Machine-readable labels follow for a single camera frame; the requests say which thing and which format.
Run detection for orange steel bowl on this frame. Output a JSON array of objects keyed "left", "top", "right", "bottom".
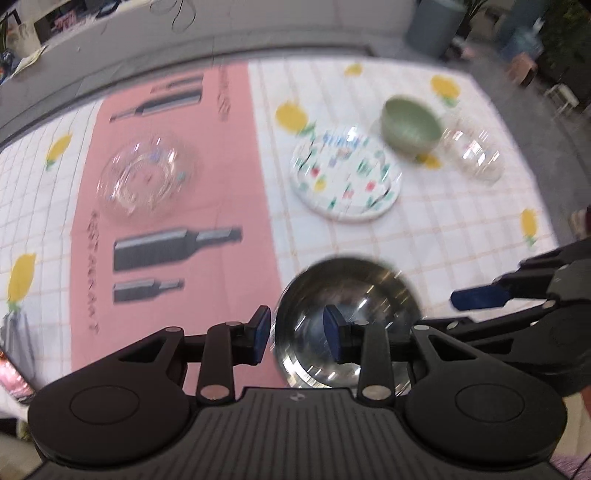
[{"left": 273, "top": 256, "right": 422, "bottom": 390}]

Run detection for small clear glass bowl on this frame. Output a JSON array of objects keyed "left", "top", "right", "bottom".
[{"left": 442, "top": 121, "right": 504, "bottom": 184}]

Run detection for green ceramic bowl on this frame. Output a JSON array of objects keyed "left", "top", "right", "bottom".
[{"left": 380, "top": 96, "right": 444, "bottom": 155}]

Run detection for floral white plate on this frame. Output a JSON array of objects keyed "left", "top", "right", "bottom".
[{"left": 290, "top": 126, "right": 403, "bottom": 223}]

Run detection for pink small stool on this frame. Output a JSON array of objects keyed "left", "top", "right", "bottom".
[{"left": 507, "top": 52, "right": 537, "bottom": 87}]

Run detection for pink and white tablecloth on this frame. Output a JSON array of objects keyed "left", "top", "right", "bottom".
[{"left": 1, "top": 58, "right": 557, "bottom": 384}]

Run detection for clear glass plate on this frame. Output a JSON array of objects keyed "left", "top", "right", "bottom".
[{"left": 96, "top": 133, "right": 199, "bottom": 224}]

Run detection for green potted plant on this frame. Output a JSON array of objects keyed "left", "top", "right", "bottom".
[{"left": 538, "top": 1, "right": 590, "bottom": 101}]

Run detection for blue water jug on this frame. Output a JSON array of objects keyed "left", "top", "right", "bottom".
[{"left": 502, "top": 18, "right": 544, "bottom": 61}]

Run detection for grey trash bin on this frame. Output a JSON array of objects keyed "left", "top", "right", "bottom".
[{"left": 406, "top": 0, "right": 467, "bottom": 58}]

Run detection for yellow papers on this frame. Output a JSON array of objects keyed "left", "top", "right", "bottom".
[{"left": 10, "top": 45, "right": 47, "bottom": 78}]

